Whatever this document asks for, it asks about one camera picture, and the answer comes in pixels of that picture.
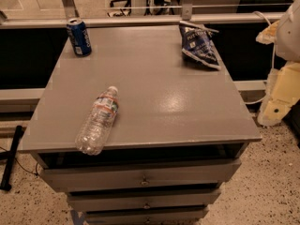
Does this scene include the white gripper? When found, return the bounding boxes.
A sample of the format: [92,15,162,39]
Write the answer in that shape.
[256,21,300,127]

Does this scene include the blue chip bag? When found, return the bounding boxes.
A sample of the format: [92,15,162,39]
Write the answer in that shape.
[179,21,220,70]

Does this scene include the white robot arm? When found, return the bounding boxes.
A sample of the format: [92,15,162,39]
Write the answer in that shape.
[256,0,300,127]

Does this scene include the blue pepsi can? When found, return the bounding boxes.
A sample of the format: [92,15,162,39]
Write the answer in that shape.
[67,18,92,56]

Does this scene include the grey metal railing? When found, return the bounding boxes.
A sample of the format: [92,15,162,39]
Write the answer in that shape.
[0,12,283,29]

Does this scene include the grey drawer cabinet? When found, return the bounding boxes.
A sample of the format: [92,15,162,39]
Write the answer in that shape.
[18,24,263,225]

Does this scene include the middle grey drawer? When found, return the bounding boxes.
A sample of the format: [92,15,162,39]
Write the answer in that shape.
[67,189,220,212]

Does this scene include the grey drawer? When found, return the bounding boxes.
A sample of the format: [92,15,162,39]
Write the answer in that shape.
[85,207,208,225]
[67,189,220,212]
[41,158,241,192]

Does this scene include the black office chair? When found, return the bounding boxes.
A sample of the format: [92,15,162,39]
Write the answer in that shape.
[107,0,131,17]

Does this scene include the bottom grey drawer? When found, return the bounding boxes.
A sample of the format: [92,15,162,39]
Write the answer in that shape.
[85,207,208,225]

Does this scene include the clear plastic water bottle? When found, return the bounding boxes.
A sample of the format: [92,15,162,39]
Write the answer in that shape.
[75,86,119,156]

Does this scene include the top grey drawer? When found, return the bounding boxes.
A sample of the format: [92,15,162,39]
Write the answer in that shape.
[41,158,241,192]

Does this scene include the black floor stand leg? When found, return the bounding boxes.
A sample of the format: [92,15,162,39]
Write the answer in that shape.
[0,126,23,191]

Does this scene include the white cable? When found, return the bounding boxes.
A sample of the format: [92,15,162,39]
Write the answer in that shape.
[243,10,278,105]

